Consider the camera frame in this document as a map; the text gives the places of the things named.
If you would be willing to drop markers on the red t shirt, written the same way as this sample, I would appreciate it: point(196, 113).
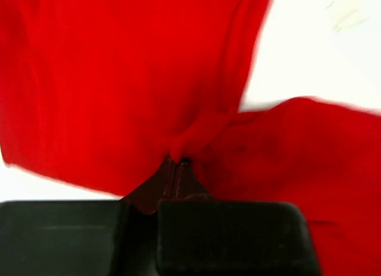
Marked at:
point(111, 95)

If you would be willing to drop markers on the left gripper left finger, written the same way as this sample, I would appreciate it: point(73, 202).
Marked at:
point(78, 237)

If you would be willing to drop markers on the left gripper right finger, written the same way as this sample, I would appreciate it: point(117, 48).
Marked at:
point(199, 235)

